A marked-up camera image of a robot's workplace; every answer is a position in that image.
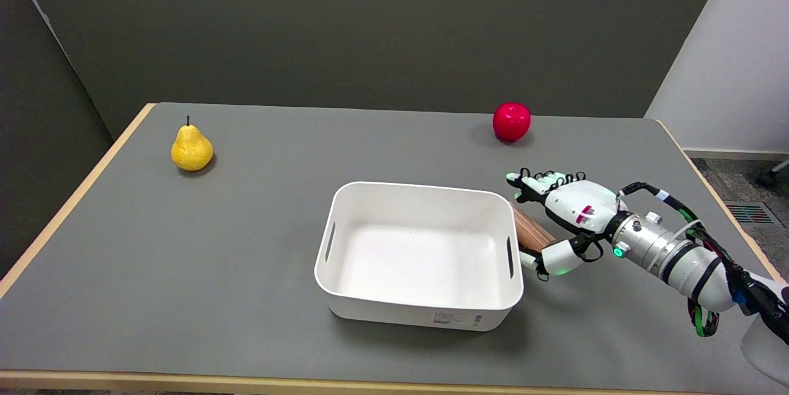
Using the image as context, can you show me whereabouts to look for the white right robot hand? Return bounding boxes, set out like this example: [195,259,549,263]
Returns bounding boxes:
[506,168,632,281]

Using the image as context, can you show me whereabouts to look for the floor vent grille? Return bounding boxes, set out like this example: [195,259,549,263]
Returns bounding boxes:
[725,200,782,226]

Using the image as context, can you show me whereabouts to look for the yellow pear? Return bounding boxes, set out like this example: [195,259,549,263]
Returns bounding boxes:
[171,115,214,172]

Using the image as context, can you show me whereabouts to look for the wooden cylinder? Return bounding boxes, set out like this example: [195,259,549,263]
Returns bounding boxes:
[512,204,557,255]

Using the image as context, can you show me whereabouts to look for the white plastic bin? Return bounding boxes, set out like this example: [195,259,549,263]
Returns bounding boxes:
[314,182,525,332]

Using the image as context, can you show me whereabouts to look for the red apple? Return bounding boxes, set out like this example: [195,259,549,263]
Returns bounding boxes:
[493,102,531,143]

